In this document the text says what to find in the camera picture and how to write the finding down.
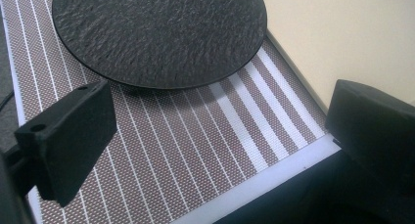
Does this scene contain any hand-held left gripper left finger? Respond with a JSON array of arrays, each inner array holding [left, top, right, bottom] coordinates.
[[13, 80, 118, 208]]

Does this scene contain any brown white striped woven placemat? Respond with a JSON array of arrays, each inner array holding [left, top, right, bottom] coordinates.
[[0, 0, 329, 224]]

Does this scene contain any round black slate plate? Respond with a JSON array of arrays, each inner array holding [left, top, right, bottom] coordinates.
[[51, 0, 268, 90]]

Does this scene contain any thin black cable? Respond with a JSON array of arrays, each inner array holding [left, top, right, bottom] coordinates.
[[0, 90, 15, 110]]

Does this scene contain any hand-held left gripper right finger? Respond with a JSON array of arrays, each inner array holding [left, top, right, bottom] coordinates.
[[324, 79, 415, 199]]

